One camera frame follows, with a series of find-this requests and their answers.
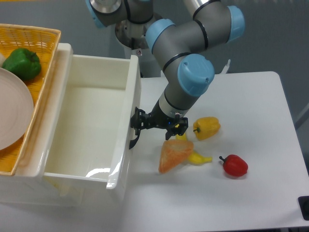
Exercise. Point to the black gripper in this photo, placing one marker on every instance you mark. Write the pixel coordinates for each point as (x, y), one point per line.
(158, 119)

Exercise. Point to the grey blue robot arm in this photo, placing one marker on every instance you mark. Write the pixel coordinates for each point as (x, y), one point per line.
(177, 50)

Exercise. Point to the white drawer cabinet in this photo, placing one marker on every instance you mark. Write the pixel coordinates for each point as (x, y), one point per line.
(31, 184)

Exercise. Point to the orange toy sandwich slice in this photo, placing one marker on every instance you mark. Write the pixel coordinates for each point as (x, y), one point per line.
(174, 152)

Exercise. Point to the yellow toy bell pepper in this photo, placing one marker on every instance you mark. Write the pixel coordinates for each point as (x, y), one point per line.
(206, 127)

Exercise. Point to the yellow toy banana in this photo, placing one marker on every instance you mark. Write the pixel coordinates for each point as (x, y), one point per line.
(194, 158)

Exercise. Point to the red toy bell pepper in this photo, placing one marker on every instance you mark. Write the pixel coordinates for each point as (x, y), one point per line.
(234, 166)

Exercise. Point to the yellow woven basket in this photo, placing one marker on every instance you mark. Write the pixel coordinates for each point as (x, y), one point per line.
(44, 42)

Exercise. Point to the beige plate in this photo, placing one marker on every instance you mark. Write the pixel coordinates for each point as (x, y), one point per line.
(16, 108)

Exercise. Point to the green toy bell pepper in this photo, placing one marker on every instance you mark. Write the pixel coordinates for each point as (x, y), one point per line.
(24, 63)

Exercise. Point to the black object at edge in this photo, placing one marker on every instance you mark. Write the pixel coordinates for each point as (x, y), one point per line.
(304, 206)

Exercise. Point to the white object in basket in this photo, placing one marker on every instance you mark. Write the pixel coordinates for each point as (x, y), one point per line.
(2, 59)

